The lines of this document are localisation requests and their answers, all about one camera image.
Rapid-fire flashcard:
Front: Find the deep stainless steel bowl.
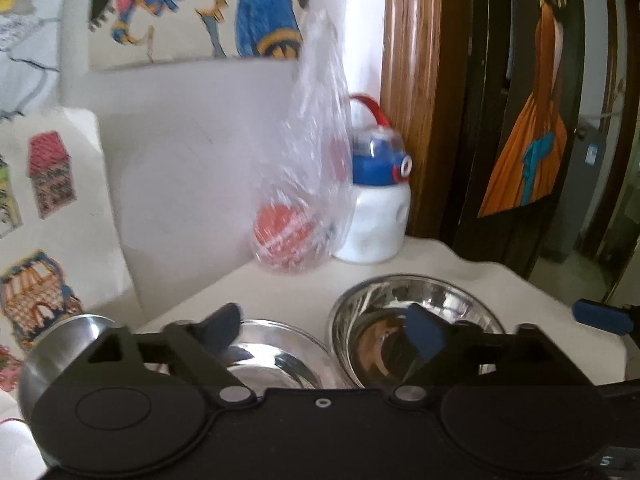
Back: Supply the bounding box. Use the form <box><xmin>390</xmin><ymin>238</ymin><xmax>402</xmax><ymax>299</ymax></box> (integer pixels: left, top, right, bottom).
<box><xmin>17</xmin><ymin>313</ymin><xmax>118</xmax><ymax>424</ymax></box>

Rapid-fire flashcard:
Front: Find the girl with fan drawing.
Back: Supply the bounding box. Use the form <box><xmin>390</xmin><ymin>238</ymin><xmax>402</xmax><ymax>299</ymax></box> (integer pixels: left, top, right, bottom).
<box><xmin>1</xmin><ymin>0</ymin><xmax>64</xmax><ymax>120</ymax></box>

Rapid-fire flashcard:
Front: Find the steel plate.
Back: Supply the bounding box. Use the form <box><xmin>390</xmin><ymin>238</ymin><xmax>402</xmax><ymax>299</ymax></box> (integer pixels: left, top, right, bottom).
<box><xmin>326</xmin><ymin>274</ymin><xmax>504</xmax><ymax>388</ymax></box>
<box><xmin>154</xmin><ymin>317</ymin><xmax>346</xmax><ymax>391</ymax></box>

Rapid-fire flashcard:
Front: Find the orange dress figure poster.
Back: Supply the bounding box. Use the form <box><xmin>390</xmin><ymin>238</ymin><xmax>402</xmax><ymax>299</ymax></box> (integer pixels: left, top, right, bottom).
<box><xmin>478</xmin><ymin>0</ymin><xmax>570</xmax><ymax>218</ymax></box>

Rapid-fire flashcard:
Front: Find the girl with teddy drawing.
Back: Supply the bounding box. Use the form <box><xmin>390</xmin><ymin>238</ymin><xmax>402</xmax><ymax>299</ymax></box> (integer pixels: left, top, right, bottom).
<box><xmin>89</xmin><ymin>0</ymin><xmax>309</xmax><ymax>70</ymax></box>

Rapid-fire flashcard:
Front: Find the red ball in bag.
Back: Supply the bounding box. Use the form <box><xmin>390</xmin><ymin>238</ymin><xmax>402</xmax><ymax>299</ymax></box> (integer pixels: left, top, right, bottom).
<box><xmin>253</xmin><ymin>204</ymin><xmax>314</xmax><ymax>270</ymax></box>

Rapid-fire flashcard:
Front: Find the white blue water bottle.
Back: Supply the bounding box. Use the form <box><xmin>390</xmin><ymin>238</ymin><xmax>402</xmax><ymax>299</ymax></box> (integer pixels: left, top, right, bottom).
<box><xmin>334</xmin><ymin>93</ymin><xmax>412</xmax><ymax>264</ymax></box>

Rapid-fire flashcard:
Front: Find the wooden door frame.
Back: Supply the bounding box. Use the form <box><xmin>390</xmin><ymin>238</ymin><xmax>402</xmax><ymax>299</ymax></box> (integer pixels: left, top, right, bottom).
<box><xmin>380</xmin><ymin>0</ymin><xmax>442</xmax><ymax>238</ymax></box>

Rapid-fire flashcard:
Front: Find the houses drawing paper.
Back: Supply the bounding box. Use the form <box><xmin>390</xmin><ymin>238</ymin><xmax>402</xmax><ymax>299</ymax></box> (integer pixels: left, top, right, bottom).
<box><xmin>1</xmin><ymin>107</ymin><xmax>144</xmax><ymax>398</ymax></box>

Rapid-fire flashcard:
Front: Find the white printed tablecloth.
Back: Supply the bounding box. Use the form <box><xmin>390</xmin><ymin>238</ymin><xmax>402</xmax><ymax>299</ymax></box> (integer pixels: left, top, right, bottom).
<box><xmin>140</xmin><ymin>237</ymin><xmax>627</xmax><ymax>385</ymax></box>

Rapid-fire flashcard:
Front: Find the clear plastic bag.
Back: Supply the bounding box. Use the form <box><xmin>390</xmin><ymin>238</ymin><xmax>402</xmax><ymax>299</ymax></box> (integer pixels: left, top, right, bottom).
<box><xmin>254</xmin><ymin>10</ymin><xmax>355</xmax><ymax>273</ymax></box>

